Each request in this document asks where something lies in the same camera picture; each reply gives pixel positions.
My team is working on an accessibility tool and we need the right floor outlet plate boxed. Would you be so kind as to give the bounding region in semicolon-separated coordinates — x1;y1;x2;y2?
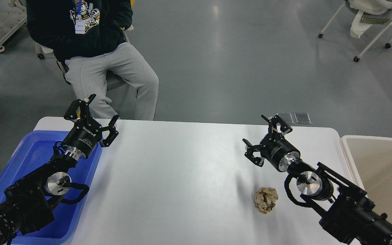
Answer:
294;113;312;125

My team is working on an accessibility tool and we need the blue plastic tray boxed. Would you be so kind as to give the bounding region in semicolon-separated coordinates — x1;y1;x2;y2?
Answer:
0;130;102;245

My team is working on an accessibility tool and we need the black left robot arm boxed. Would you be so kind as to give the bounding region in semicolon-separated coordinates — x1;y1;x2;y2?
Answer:
0;94;119;245

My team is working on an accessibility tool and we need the seated person in black hoodie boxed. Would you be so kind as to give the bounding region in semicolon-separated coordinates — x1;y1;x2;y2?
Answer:
26;0;159;120

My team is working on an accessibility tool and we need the white office chair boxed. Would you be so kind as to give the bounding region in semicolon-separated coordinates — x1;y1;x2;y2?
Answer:
318;0;392;62

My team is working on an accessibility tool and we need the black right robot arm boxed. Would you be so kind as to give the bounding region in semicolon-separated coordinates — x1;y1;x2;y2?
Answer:
243;115;392;245

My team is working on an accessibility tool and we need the left floor outlet plate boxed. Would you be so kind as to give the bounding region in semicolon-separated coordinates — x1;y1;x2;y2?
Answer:
277;113;294;125

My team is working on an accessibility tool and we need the brown paper ball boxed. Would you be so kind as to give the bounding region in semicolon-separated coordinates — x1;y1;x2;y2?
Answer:
253;187;279;215

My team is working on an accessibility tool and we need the person's chair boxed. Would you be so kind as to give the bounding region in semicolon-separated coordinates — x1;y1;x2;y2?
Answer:
35;26;138;99

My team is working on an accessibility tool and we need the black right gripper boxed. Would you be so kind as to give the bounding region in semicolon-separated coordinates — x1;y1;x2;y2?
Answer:
243;115;300;172

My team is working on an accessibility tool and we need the floor outlet plate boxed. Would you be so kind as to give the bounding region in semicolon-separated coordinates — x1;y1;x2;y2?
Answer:
294;113;312;125
277;113;294;125

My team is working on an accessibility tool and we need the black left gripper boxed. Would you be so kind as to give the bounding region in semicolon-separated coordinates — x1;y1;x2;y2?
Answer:
61;94;119;160

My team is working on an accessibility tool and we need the beige plastic bin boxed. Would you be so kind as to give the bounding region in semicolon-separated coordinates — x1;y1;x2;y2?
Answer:
340;135;392;223

